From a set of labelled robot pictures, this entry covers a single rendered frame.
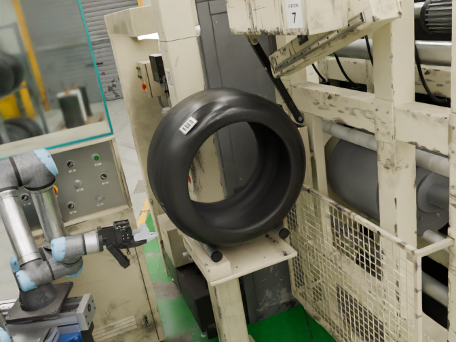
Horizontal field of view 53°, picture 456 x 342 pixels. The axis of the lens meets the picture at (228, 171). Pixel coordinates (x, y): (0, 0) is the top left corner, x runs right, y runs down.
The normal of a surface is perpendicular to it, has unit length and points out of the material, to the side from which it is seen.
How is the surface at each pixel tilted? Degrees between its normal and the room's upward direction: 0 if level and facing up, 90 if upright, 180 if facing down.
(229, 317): 90
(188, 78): 90
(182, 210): 92
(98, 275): 90
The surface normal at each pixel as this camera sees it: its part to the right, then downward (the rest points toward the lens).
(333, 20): 0.36, 0.27
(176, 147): -0.36, -0.09
